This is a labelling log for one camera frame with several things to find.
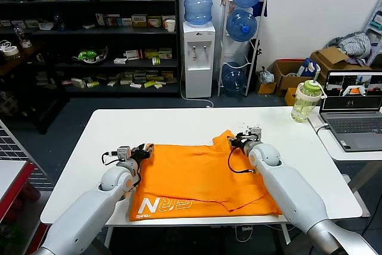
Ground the grey laptop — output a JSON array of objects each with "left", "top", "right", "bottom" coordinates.
[{"left": 318, "top": 70, "right": 382, "bottom": 153}]

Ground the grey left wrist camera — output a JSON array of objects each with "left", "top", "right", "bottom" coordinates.
[{"left": 110, "top": 146, "right": 132, "bottom": 163}]

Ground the white laptop cable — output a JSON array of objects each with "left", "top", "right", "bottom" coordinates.
[{"left": 307, "top": 117, "right": 329, "bottom": 134}]

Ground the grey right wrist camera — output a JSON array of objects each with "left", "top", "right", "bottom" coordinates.
[{"left": 244, "top": 127, "right": 263, "bottom": 144}]

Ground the orange t-shirt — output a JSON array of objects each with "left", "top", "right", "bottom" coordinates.
[{"left": 128, "top": 129, "right": 283, "bottom": 222}]

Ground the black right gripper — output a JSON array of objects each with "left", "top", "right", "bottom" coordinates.
[{"left": 228, "top": 131, "right": 254, "bottom": 148}]

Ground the clear plastic bottle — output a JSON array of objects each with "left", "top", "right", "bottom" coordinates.
[{"left": 14, "top": 24, "right": 32, "bottom": 48}]

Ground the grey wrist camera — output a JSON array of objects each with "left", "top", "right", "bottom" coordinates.
[
  {"left": 110, "top": 146, "right": 132, "bottom": 163},
  {"left": 244, "top": 127, "right": 263, "bottom": 144}
]

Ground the white side table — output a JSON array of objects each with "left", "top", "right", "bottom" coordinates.
[{"left": 307, "top": 114, "right": 382, "bottom": 217}]

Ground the white water dispenser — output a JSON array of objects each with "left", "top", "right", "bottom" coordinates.
[{"left": 181, "top": 21, "right": 215, "bottom": 99}]

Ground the dark wooden desk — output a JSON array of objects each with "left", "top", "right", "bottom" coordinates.
[{"left": 0, "top": 42, "right": 69, "bottom": 134}]

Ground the dark blue bottle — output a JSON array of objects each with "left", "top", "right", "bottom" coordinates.
[{"left": 52, "top": 12, "right": 66, "bottom": 31}]

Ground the grey pile of clothes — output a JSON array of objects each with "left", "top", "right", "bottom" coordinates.
[{"left": 327, "top": 31, "right": 372, "bottom": 58}]

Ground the small orange cardboard box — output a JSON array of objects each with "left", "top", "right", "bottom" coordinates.
[
  {"left": 284, "top": 87, "right": 298, "bottom": 106},
  {"left": 256, "top": 81, "right": 276, "bottom": 94}
]

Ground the blue and white package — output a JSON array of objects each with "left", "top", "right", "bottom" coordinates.
[{"left": 296, "top": 57, "right": 320, "bottom": 78}]

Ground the white tape roll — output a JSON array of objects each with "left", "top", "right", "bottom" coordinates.
[{"left": 1, "top": 45, "right": 19, "bottom": 57}]

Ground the open cardboard box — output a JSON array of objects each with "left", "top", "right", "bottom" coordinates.
[{"left": 272, "top": 59, "right": 314, "bottom": 97}]

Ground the white dispenser power cable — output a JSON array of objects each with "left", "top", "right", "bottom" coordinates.
[{"left": 180, "top": 66, "right": 214, "bottom": 108}]

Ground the white metal jug rack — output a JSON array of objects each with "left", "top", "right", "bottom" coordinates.
[{"left": 216, "top": 0, "right": 268, "bottom": 97}]

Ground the cardboard box with flap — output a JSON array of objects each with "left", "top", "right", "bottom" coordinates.
[{"left": 309, "top": 45, "right": 373, "bottom": 85}]

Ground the black shelving unit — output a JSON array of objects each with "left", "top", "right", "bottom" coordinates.
[{"left": 0, "top": 0, "right": 181, "bottom": 99}]

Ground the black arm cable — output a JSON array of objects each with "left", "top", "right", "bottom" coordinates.
[
  {"left": 100, "top": 150, "right": 119, "bottom": 167},
  {"left": 227, "top": 146, "right": 257, "bottom": 174}
]

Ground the white bowl with green toy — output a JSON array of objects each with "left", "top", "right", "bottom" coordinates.
[{"left": 72, "top": 45, "right": 108, "bottom": 64}]

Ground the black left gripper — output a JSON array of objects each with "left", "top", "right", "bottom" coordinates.
[{"left": 130, "top": 143, "right": 155, "bottom": 161}]

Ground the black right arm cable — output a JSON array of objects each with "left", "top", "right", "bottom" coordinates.
[{"left": 227, "top": 146, "right": 257, "bottom": 174}]

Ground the grey plastic bag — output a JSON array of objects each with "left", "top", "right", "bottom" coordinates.
[{"left": 256, "top": 66, "right": 275, "bottom": 84}]

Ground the white wire grid panel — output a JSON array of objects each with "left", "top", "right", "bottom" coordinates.
[{"left": 0, "top": 117, "right": 48, "bottom": 192}]

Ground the green lidded drinking bottle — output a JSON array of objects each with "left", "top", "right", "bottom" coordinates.
[{"left": 291, "top": 65, "right": 328, "bottom": 124}]

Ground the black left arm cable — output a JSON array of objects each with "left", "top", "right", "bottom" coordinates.
[{"left": 100, "top": 150, "right": 119, "bottom": 167}]

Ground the red and white cart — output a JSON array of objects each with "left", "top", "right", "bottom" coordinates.
[{"left": 0, "top": 161, "right": 48, "bottom": 255}]

